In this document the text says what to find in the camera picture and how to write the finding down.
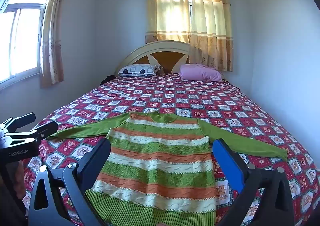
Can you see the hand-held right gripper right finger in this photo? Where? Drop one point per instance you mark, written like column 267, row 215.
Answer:
column 228, row 163

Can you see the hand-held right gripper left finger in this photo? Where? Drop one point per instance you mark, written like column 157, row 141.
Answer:
column 97, row 155

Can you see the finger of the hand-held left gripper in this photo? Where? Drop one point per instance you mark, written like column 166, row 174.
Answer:
column 46, row 129
column 21, row 119

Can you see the green orange striped knit sweater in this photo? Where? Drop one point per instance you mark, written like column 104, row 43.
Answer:
column 160, row 156

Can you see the dark object beside bed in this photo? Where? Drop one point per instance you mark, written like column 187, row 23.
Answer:
column 107, row 80

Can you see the red patchwork bed quilt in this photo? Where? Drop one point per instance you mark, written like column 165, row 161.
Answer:
column 175, row 96

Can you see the sliding glass window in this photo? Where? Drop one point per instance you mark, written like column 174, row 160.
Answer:
column 22, row 28

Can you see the yellow side window curtain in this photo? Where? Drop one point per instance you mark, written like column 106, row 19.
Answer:
column 53, row 30

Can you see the pink pillow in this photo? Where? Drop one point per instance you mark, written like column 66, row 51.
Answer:
column 200, row 72

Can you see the white patterned pillow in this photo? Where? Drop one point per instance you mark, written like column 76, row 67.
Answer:
column 138, row 69

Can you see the cream wooden headboard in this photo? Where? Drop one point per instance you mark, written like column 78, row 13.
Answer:
column 160, row 46

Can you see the long yellow curtain panel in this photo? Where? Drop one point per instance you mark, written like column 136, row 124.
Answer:
column 212, row 15

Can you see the short yellow curtain panel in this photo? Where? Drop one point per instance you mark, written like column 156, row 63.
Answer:
column 168, row 8

